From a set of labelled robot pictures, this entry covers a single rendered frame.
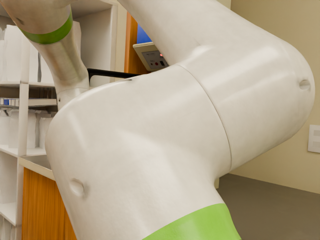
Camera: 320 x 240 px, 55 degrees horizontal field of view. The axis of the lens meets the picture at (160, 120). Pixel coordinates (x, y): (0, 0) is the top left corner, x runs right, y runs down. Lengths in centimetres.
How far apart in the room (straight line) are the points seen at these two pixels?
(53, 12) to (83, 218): 44
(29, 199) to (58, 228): 33
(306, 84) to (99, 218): 23
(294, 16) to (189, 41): 120
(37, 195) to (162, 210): 150
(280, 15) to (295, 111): 126
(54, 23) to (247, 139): 46
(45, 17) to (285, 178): 121
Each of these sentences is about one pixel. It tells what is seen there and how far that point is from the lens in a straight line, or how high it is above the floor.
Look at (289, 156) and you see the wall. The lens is 149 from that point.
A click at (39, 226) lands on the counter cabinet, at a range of 174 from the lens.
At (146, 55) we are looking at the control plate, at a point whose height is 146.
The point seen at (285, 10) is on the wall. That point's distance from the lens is 156.
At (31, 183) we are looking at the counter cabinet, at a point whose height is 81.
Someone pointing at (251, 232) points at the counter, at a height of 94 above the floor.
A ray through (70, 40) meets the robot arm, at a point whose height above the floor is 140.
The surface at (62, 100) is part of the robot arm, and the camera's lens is 94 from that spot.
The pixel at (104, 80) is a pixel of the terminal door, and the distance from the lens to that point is 124.
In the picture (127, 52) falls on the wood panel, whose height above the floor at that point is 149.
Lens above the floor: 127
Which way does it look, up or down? 3 degrees down
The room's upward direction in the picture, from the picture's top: 3 degrees clockwise
